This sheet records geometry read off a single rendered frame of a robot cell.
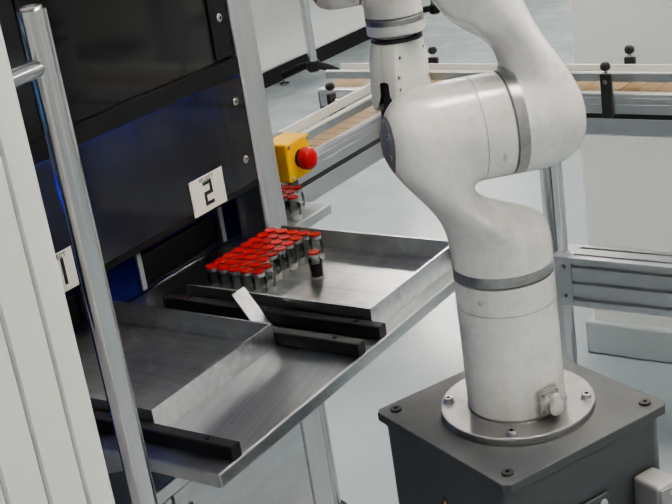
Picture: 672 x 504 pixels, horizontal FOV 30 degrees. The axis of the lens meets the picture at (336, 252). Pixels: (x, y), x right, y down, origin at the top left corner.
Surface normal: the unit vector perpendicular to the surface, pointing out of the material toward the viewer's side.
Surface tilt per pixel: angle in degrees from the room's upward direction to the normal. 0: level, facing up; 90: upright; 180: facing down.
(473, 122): 68
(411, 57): 91
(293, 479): 90
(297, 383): 0
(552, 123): 86
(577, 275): 90
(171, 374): 0
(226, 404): 0
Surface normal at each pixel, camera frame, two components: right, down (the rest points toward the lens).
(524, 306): 0.25, 0.32
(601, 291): -0.54, 0.37
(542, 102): -0.01, -0.02
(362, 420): -0.15, -0.92
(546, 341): 0.58, 0.21
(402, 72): 0.74, 0.13
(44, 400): 0.90, 0.04
